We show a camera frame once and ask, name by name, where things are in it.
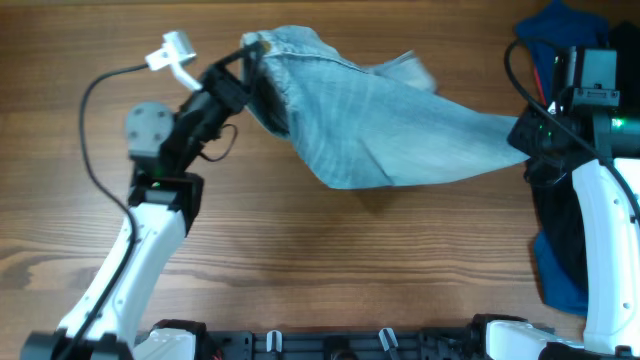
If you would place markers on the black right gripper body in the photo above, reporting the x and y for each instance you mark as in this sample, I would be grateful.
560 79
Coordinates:
523 135

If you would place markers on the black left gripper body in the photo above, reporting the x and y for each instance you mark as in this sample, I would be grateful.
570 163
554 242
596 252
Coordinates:
226 88

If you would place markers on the light blue jeans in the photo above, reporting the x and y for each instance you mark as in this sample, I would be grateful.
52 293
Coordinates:
359 127

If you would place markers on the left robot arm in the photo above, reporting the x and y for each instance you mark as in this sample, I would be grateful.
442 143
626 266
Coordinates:
163 201

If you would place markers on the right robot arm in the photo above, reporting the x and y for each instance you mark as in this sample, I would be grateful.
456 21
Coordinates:
583 133

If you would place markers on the black garment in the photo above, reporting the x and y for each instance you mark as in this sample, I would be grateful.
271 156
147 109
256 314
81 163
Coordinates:
560 249

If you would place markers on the dark blue garment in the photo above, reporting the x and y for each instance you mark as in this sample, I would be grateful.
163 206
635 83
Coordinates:
562 26

